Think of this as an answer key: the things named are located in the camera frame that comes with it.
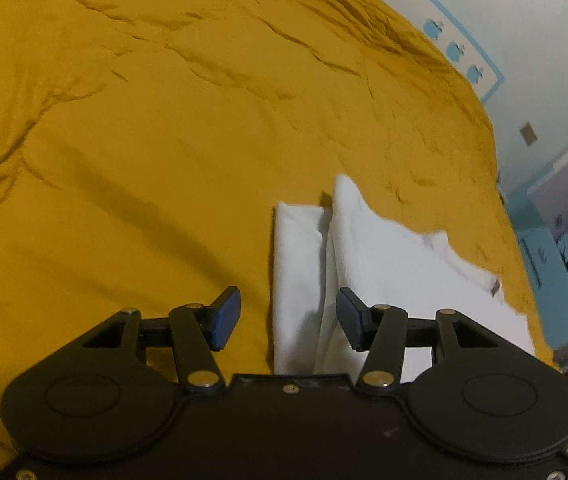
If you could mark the white and blue headboard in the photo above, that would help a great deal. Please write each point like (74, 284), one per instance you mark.
(459, 35)

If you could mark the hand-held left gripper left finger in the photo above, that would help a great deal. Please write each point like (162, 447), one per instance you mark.
(226, 317)

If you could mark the wall switch plate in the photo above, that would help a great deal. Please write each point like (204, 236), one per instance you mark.
(528, 133)

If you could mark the yellow bed blanket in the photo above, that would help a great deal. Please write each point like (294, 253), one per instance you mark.
(164, 110)

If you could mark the white long-sleeve sweatshirt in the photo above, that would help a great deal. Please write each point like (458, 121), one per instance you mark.
(299, 270)

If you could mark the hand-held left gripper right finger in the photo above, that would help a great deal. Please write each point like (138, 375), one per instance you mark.
(350, 317)

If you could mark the blue and white wardrobe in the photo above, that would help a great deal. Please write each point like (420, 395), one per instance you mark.
(564, 200)

